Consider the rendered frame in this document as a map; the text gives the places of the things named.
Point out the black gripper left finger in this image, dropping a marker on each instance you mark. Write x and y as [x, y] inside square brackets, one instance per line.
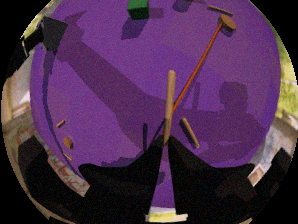
[137, 181]

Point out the green cube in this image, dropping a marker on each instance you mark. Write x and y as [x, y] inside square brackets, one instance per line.
[138, 9]

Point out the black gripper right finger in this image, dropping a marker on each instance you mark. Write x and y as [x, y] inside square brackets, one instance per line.
[193, 179]

